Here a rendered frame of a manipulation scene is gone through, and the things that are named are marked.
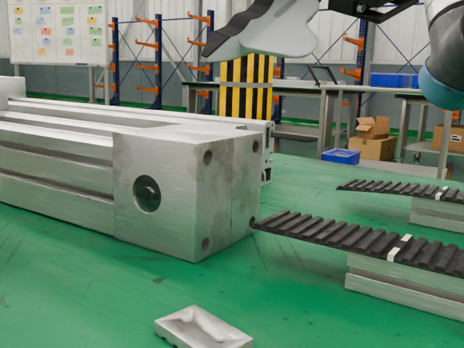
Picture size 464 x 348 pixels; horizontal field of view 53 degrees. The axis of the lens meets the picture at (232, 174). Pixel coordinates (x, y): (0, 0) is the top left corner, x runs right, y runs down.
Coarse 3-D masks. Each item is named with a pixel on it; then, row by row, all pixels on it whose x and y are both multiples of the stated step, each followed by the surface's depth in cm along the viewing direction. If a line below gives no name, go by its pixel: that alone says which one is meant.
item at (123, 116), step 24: (96, 120) 68; (120, 120) 65; (144, 120) 63; (168, 120) 60; (192, 120) 60; (216, 120) 65; (240, 120) 63; (264, 120) 63; (264, 144) 62; (264, 168) 62
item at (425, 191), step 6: (420, 186) 50; (426, 186) 50; (432, 186) 50; (438, 186) 50; (414, 192) 47; (420, 192) 48; (426, 192) 47; (432, 192) 48; (426, 198) 47; (432, 198) 46
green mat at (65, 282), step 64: (320, 192) 60; (0, 256) 36; (64, 256) 37; (128, 256) 37; (256, 256) 38; (320, 256) 39; (0, 320) 27; (64, 320) 28; (128, 320) 28; (256, 320) 28; (320, 320) 29; (384, 320) 29; (448, 320) 29
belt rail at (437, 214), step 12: (420, 204) 47; (432, 204) 47; (444, 204) 46; (456, 204) 46; (420, 216) 48; (432, 216) 47; (444, 216) 47; (456, 216) 46; (444, 228) 47; (456, 228) 46
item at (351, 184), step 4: (352, 180) 54; (356, 180) 55; (360, 180) 54; (364, 180) 54; (344, 184) 52; (348, 184) 53; (352, 184) 52; (356, 184) 52; (336, 188) 52; (340, 188) 51; (344, 188) 51; (348, 188) 51; (352, 188) 51
